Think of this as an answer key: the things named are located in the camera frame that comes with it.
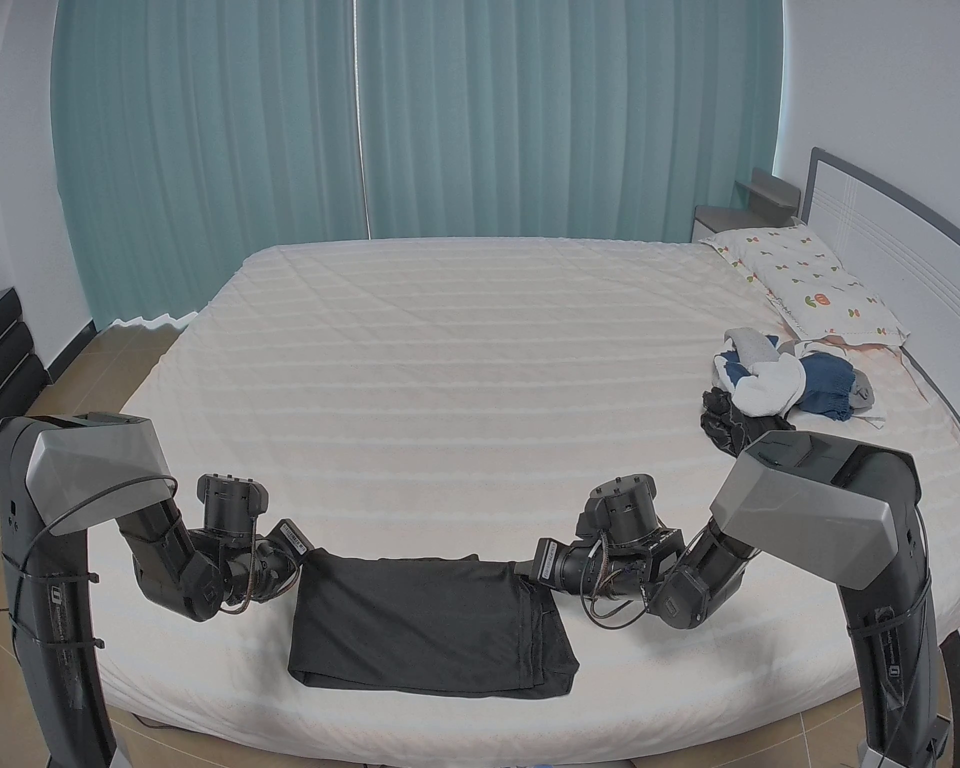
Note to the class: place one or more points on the black satin garment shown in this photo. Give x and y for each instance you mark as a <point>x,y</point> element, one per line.
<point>724,424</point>

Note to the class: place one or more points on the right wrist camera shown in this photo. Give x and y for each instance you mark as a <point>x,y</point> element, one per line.
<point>586,523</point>

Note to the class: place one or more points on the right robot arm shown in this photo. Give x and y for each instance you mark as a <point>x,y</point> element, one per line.
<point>810,487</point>

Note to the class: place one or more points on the blue-green curtain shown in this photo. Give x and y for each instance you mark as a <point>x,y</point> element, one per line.
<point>562,112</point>
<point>210,150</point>

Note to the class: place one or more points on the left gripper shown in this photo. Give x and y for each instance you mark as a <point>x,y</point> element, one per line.
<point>277,562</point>

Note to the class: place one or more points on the white printed pillow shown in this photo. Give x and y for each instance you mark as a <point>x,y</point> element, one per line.
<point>810,281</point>

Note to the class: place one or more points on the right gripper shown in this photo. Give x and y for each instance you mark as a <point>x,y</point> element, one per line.
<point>566,570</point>

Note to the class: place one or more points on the bed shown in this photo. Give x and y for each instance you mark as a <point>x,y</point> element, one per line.
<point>450,375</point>

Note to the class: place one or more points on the black T-shirt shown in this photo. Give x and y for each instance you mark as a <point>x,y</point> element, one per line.
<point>427,630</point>

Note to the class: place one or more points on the pile of clothes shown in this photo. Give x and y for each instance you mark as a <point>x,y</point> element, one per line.
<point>787,379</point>

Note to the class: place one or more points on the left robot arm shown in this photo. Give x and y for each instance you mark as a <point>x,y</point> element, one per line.
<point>90,457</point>

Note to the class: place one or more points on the grey bedside table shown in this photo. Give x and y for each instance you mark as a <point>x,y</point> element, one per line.
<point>724,219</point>

